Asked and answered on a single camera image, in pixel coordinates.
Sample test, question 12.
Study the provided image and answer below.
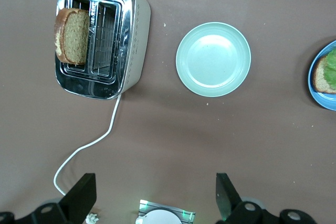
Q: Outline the brown bread slice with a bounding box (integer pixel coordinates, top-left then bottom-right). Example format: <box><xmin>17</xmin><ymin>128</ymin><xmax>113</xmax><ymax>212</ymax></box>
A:
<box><xmin>312</xmin><ymin>50</ymin><xmax>336</xmax><ymax>95</ymax></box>
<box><xmin>54</xmin><ymin>7</ymin><xmax>90</xmax><ymax>65</ymax></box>

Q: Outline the blue plate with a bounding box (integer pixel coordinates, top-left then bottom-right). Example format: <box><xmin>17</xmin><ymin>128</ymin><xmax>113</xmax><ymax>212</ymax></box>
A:
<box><xmin>307</xmin><ymin>39</ymin><xmax>336</xmax><ymax>111</ymax></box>

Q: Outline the green lettuce leaf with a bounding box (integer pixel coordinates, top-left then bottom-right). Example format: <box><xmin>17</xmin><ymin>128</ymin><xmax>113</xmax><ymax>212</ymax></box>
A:
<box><xmin>324</xmin><ymin>48</ymin><xmax>336</xmax><ymax>91</ymax></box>

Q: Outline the white toaster power cord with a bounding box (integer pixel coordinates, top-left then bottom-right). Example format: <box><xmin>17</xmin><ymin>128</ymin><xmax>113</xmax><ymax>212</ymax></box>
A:
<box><xmin>53</xmin><ymin>93</ymin><xmax>123</xmax><ymax>224</ymax></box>

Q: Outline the beige chrome toaster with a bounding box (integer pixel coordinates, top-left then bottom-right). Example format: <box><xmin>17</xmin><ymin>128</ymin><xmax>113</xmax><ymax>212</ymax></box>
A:
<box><xmin>54</xmin><ymin>0</ymin><xmax>152</xmax><ymax>101</ymax></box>

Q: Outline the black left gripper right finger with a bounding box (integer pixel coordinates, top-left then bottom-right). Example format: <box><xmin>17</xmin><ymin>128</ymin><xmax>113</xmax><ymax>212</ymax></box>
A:
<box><xmin>215</xmin><ymin>173</ymin><xmax>320</xmax><ymax>224</ymax></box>

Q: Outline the light green plate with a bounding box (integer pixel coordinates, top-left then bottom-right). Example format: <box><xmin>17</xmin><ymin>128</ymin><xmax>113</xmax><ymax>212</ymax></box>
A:
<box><xmin>175</xmin><ymin>22</ymin><xmax>252</xmax><ymax>98</ymax></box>

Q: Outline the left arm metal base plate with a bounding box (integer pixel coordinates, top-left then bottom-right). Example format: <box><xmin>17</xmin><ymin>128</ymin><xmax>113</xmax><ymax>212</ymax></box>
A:
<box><xmin>138</xmin><ymin>199</ymin><xmax>196</xmax><ymax>222</ymax></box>

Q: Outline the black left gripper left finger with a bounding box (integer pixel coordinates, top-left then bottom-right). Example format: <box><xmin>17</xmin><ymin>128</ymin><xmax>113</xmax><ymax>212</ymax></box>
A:
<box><xmin>0</xmin><ymin>173</ymin><xmax>97</xmax><ymax>224</ymax></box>

